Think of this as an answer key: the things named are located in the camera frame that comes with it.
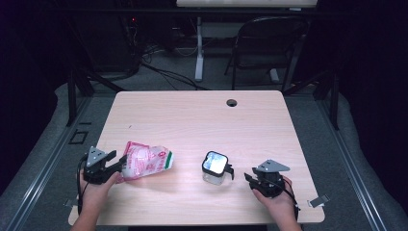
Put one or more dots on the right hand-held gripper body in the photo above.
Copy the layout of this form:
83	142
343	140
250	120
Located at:
271	183

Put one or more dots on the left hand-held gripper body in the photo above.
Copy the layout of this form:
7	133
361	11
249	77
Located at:
96	173

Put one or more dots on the black metal frame stand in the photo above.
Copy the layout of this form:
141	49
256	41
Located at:
71	96
334	102

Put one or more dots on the aluminium floor rail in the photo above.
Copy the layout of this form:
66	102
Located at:
48	163
351	166

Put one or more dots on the dark computer tower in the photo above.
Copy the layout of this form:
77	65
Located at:
112	45

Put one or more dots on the pink and white plastic bag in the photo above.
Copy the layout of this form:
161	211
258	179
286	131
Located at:
147	162

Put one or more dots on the person's right hand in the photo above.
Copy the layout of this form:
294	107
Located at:
280	205

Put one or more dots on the person's left hand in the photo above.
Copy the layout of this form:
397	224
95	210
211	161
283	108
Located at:
96	194

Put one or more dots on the white standing desk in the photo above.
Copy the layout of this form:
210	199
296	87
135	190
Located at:
199	48

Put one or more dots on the black folding chair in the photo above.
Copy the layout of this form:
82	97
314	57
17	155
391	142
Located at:
266	41

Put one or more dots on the grey metal table bracket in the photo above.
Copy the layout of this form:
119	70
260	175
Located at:
318	201
70	202

